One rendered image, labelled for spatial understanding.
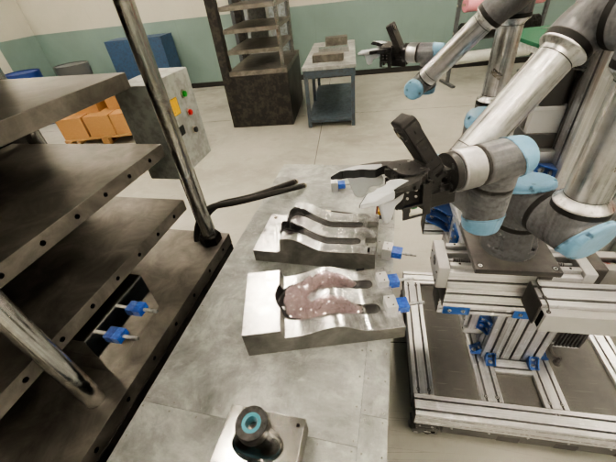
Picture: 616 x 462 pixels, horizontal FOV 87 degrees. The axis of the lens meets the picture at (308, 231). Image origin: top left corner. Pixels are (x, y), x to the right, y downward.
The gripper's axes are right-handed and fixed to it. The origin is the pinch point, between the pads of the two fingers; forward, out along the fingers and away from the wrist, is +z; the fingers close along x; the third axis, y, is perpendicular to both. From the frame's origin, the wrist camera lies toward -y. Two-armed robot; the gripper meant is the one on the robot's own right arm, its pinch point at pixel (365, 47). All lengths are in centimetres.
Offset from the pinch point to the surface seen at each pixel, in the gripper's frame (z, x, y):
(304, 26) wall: 364, 444, 108
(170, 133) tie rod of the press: 35, -87, 1
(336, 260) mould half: -25, -79, 51
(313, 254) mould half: -17, -82, 49
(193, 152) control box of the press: 55, -70, 23
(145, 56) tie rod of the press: 34, -83, -24
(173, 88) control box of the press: 55, -66, -5
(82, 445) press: 1, -171, 44
